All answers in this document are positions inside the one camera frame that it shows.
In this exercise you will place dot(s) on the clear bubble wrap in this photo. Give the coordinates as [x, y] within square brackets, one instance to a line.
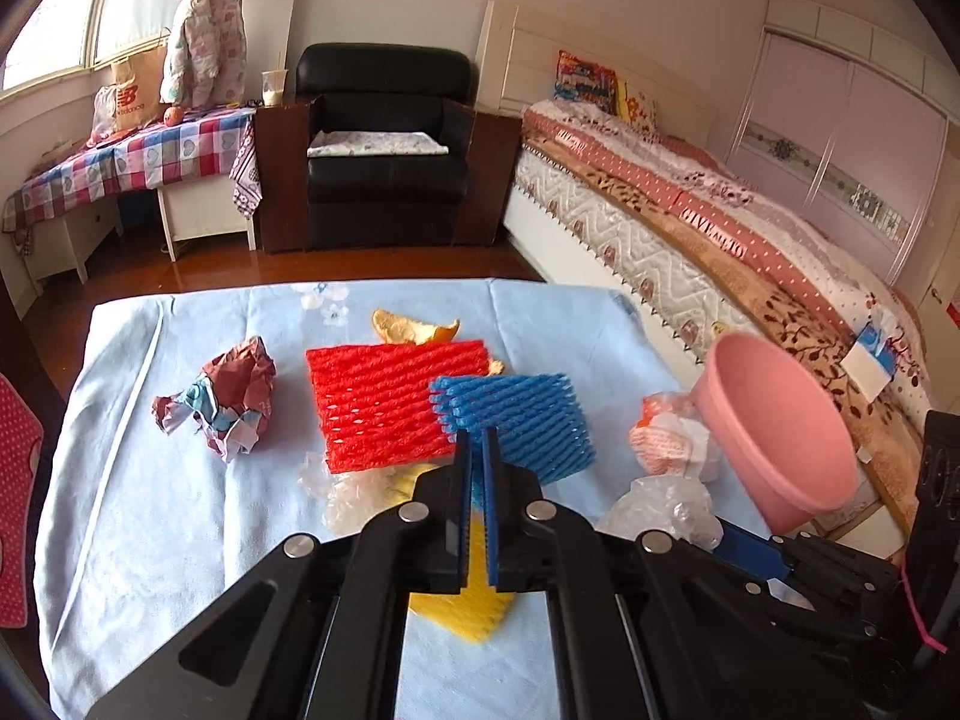
[352, 502]

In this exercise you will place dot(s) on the hanging floral padded jacket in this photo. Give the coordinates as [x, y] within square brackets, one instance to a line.
[202, 37]

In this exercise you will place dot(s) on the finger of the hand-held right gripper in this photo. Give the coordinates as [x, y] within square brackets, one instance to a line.
[750, 551]

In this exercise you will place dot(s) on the clear plastic bag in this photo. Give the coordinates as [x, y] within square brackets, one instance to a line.
[660, 510]

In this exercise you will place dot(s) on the blue white tissue pack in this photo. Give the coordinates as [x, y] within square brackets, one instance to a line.
[868, 364]

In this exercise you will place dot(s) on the brown paper shopping bag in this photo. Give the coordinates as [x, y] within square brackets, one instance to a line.
[142, 90]

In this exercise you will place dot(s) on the red foam fruit net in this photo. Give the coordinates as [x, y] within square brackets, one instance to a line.
[375, 405]

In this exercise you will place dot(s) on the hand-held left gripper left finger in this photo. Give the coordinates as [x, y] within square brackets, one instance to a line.
[465, 517]

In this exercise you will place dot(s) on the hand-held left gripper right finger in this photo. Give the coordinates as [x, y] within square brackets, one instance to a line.
[492, 517]

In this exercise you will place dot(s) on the white sliding wardrobe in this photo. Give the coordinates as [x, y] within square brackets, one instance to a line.
[840, 127]

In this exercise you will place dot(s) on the plastic cup with straw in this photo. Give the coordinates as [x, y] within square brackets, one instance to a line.
[274, 90]

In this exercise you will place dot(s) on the pale floral seat cushion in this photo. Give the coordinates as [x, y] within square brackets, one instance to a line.
[375, 144]

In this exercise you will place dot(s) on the orange fruit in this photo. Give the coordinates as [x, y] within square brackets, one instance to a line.
[174, 116]

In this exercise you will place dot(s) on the pink dotted quilt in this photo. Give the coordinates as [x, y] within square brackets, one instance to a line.
[750, 240]

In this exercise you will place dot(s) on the pink white foam net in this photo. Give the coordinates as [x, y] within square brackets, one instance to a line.
[660, 442]

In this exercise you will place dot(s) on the pink plastic basin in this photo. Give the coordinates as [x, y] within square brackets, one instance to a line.
[787, 427]

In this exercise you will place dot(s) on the yellow foam fruit net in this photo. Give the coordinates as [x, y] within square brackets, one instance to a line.
[457, 615]

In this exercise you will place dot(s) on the red blue wrapper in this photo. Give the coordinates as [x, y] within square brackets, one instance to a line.
[225, 390]

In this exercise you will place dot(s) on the white wooden bench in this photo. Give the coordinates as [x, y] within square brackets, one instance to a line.
[71, 240]
[202, 210]

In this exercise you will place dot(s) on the red polka dot cushion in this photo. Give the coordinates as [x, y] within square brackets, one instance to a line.
[15, 510]

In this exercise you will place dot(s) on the light blue floral tablecloth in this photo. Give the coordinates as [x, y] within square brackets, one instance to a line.
[150, 540]

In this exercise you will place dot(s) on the orange peel piece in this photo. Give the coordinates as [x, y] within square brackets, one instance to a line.
[495, 366]
[409, 326]

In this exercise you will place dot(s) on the white bed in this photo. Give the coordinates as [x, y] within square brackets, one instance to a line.
[645, 255]

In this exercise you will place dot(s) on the black leather armchair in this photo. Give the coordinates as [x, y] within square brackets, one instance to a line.
[382, 187]

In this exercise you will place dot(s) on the window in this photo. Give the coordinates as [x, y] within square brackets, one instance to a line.
[75, 15]

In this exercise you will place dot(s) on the blue foam fruit net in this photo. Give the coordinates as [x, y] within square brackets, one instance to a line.
[525, 420]

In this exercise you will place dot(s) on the yellow floral pillow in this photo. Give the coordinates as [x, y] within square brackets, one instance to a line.
[639, 106]

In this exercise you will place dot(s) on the dark wooden side table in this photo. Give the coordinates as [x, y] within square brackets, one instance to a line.
[281, 180]
[487, 180]

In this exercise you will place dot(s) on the white plastic bag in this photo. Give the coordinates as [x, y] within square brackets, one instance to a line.
[103, 116]

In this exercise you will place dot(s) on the checked heart tablecloth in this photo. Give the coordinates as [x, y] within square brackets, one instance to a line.
[150, 157]

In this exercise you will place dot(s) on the colourful printed pillow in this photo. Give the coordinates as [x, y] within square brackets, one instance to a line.
[585, 79]

